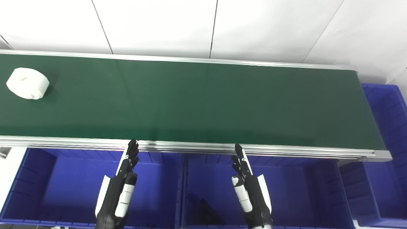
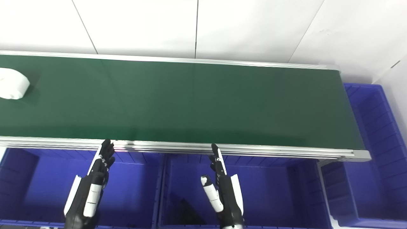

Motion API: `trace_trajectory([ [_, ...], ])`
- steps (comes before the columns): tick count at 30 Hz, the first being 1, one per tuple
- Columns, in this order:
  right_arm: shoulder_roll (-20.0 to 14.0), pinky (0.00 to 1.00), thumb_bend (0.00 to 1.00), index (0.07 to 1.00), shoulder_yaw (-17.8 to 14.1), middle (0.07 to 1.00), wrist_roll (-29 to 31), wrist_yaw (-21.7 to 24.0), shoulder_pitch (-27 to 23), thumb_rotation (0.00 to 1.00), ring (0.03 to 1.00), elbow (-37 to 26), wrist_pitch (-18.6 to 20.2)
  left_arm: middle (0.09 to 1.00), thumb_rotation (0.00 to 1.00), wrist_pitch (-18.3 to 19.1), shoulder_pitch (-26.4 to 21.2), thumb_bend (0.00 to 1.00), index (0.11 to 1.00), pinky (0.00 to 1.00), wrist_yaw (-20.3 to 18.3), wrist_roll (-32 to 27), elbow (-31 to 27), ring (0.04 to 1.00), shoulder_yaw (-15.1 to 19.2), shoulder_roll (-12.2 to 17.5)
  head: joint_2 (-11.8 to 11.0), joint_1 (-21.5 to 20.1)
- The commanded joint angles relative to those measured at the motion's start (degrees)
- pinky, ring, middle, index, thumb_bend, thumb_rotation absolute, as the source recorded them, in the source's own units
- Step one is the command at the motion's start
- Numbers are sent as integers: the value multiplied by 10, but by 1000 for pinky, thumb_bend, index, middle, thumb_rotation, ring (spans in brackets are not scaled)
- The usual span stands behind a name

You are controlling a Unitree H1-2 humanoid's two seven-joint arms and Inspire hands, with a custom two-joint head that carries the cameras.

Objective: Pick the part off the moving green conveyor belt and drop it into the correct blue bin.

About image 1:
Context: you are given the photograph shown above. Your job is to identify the blue plastic bin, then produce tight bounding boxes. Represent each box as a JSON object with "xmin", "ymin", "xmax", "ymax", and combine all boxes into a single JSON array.
[
  {"xmin": 0, "ymin": 147, "xmax": 185, "ymax": 229},
  {"xmin": 181, "ymin": 153, "xmax": 356, "ymax": 229},
  {"xmin": 339, "ymin": 83, "xmax": 407, "ymax": 228}
]

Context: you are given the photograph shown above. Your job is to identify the white round plastic part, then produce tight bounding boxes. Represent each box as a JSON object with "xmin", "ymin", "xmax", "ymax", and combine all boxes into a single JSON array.
[{"xmin": 6, "ymin": 67, "xmax": 50, "ymax": 100}]

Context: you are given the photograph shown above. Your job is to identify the green conveyor belt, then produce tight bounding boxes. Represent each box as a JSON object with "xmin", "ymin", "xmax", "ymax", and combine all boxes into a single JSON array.
[{"xmin": 0, "ymin": 49, "xmax": 393, "ymax": 163}]

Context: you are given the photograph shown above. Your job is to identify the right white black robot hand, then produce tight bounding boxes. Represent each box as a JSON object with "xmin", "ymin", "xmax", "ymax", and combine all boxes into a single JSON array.
[{"xmin": 231, "ymin": 144, "xmax": 274, "ymax": 229}]

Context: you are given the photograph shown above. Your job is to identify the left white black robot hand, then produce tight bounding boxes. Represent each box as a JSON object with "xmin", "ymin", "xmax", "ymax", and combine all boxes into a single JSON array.
[{"xmin": 95, "ymin": 139, "xmax": 140, "ymax": 229}]

